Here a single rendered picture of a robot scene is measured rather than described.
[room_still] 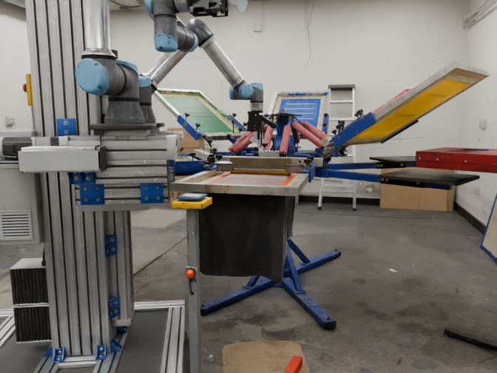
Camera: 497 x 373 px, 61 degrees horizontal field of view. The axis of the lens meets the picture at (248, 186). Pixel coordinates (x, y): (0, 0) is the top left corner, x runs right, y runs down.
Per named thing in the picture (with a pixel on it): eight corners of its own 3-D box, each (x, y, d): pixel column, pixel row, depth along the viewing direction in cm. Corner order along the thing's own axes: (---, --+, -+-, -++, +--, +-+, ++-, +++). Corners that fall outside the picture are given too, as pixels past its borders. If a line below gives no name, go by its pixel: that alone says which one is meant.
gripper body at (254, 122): (249, 132, 248) (249, 110, 246) (264, 132, 246) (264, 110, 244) (246, 132, 241) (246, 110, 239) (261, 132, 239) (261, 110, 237)
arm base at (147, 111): (122, 123, 206) (121, 102, 205) (127, 122, 221) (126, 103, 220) (154, 123, 208) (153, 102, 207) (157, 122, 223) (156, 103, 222)
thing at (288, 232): (284, 280, 200) (285, 192, 194) (276, 280, 201) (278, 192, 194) (296, 251, 244) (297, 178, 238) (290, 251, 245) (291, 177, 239)
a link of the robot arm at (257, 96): (247, 83, 242) (261, 83, 244) (247, 103, 243) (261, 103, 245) (250, 82, 234) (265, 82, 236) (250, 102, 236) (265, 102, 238)
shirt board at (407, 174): (479, 189, 253) (481, 175, 251) (457, 197, 224) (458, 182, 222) (297, 170, 343) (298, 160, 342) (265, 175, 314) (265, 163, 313)
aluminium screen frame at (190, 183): (297, 196, 182) (298, 187, 181) (170, 191, 195) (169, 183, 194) (313, 173, 257) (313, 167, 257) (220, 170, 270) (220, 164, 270)
